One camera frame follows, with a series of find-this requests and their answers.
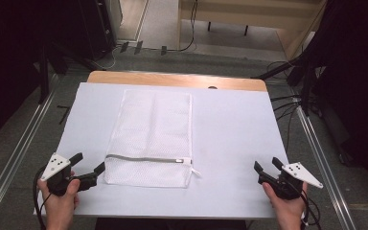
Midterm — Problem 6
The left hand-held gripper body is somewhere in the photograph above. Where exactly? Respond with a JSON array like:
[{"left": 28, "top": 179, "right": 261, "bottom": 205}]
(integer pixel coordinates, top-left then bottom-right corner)
[{"left": 40, "top": 152, "right": 99, "bottom": 197}]

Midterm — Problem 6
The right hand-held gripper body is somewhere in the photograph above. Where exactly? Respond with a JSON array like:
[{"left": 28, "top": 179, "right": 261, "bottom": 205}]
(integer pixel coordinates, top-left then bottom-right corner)
[{"left": 257, "top": 161, "right": 324, "bottom": 201}]

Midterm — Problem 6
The white mesh laundry bag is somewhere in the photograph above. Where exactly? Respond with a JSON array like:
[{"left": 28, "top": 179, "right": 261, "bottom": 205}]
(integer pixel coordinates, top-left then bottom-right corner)
[{"left": 103, "top": 88, "right": 202, "bottom": 189}]

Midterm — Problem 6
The person's right hand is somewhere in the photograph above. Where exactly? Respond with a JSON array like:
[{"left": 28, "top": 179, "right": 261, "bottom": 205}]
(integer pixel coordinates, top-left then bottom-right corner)
[{"left": 261, "top": 181, "right": 310, "bottom": 230}]

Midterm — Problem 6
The person's left hand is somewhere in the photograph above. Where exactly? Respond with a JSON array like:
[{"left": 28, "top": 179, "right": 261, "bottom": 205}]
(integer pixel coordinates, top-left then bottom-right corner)
[{"left": 36, "top": 171, "right": 81, "bottom": 230}]

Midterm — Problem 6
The white table cover sheet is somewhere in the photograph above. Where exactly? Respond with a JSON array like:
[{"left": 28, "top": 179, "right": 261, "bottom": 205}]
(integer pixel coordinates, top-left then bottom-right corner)
[{"left": 33, "top": 81, "right": 290, "bottom": 220}]

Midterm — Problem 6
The black floor tape mark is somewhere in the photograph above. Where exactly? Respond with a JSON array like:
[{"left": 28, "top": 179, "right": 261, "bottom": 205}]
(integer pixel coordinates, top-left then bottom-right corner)
[{"left": 57, "top": 104, "right": 73, "bottom": 126}]

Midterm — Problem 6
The person's dark clothing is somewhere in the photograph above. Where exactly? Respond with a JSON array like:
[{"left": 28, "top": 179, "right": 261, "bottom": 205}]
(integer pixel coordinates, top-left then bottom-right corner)
[{"left": 95, "top": 218, "right": 247, "bottom": 230}]

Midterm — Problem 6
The black curtain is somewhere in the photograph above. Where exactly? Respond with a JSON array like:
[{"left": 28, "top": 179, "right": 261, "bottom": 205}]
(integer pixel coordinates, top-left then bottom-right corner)
[
  {"left": 303, "top": 0, "right": 368, "bottom": 196},
  {"left": 0, "top": 0, "right": 87, "bottom": 150}
]

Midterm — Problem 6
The wooden table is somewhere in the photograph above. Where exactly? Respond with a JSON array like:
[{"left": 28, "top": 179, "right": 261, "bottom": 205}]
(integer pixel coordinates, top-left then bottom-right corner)
[{"left": 86, "top": 70, "right": 268, "bottom": 93}]

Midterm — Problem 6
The black cabinet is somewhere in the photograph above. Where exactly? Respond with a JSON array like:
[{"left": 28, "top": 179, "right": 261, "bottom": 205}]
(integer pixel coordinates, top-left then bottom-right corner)
[{"left": 76, "top": 0, "right": 117, "bottom": 61}]

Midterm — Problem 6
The light wooden bench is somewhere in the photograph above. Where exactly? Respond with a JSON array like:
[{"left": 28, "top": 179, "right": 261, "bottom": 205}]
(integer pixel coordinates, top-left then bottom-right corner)
[{"left": 176, "top": 0, "right": 329, "bottom": 61}]

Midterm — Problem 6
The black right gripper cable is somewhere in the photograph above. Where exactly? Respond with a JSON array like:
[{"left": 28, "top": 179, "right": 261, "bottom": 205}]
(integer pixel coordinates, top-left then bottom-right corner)
[{"left": 298, "top": 186, "right": 323, "bottom": 230}]

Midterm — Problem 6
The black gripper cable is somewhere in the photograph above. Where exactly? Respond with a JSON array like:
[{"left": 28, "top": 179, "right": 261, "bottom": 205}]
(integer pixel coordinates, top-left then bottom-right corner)
[
  {"left": 298, "top": 186, "right": 323, "bottom": 230},
  {"left": 32, "top": 165, "right": 54, "bottom": 230}
]

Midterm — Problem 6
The metal floor rail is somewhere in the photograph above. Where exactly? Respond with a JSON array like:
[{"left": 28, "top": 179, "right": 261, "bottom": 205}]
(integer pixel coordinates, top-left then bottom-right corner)
[
  {"left": 290, "top": 95, "right": 357, "bottom": 230},
  {"left": 0, "top": 72, "right": 61, "bottom": 230}
]

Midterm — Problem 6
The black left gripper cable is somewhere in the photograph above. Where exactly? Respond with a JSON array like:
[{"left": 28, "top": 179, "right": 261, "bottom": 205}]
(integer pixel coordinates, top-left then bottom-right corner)
[{"left": 32, "top": 165, "right": 54, "bottom": 230}]

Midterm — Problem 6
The black floor cable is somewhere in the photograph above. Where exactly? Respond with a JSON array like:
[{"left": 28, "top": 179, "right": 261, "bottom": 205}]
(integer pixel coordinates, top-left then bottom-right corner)
[
  {"left": 276, "top": 104, "right": 302, "bottom": 155},
  {"left": 269, "top": 93, "right": 302, "bottom": 104},
  {"left": 272, "top": 101, "right": 302, "bottom": 113}
]

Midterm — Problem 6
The white floor cable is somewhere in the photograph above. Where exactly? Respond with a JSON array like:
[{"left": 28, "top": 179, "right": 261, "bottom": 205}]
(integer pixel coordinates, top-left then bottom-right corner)
[{"left": 89, "top": 44, "right": 124, "bottom": 71}]

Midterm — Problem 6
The black hanging cable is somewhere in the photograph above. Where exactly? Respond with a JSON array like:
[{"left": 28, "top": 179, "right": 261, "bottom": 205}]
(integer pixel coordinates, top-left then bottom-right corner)
[{"left": 167, "top": 0, "right": 199, "bottom": 54}]

